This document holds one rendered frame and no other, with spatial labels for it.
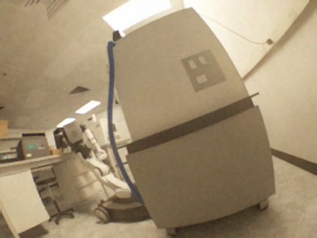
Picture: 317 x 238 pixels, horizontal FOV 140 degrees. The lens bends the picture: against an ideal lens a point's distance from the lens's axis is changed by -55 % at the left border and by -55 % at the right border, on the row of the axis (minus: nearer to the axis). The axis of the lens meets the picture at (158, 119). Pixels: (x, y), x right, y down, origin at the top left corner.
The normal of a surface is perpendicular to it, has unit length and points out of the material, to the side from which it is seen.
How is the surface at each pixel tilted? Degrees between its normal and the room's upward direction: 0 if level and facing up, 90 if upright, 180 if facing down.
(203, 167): 90
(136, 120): 90
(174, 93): 90
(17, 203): 90
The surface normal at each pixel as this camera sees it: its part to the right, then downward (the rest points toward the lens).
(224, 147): -0.27, -0.03
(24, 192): 0.90, -0.37
